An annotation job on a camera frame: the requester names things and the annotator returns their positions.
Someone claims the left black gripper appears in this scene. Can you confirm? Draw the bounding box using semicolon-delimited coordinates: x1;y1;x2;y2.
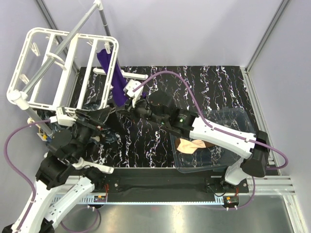
72;107;113;161

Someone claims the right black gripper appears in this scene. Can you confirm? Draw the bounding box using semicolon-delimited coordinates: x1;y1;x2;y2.
118;93;168;126

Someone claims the cream sock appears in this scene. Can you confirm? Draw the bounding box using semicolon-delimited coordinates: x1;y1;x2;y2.
92;136;102;143

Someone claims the purple sock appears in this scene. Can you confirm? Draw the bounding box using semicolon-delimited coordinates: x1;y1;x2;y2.
97;49;130;107

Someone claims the brown striped sock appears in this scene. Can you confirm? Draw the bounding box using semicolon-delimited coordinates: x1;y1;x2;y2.
174;138;215;154

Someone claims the white plastic clip hanger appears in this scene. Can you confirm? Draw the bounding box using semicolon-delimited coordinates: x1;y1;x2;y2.
6;27;119;111

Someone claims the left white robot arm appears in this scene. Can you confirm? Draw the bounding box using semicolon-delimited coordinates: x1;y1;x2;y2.
2;107;115;233

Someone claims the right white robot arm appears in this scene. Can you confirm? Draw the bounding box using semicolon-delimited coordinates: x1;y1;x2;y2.
122;90;269;193

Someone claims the dark leaf patterned cloth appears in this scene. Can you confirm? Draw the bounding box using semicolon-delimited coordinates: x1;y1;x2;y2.
36;109;124;145

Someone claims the black marbled mat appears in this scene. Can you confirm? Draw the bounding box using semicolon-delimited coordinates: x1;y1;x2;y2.
86;66;259;168

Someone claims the clear plastic bin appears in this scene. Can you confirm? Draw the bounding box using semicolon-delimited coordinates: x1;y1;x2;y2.
170;107;256;173

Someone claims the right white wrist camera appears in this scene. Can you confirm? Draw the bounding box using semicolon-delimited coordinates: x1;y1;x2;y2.
123;79;143;108

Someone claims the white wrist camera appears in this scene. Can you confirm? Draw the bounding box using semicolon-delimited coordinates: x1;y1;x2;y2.
49;107;76;127
123;79;143;108

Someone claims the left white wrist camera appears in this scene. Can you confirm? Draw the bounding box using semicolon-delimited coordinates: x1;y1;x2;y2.
49;107;76;127

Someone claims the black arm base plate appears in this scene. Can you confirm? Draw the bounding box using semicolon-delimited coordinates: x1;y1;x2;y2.
96;168;249;203

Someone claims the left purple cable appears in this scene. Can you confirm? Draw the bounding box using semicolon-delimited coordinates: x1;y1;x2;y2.
3;118;61;233

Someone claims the purple cable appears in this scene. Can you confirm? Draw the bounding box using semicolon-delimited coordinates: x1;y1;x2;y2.
3;118;61;233
132;71;290;202

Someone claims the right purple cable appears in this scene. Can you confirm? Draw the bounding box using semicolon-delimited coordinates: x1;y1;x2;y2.
132;71;290;202

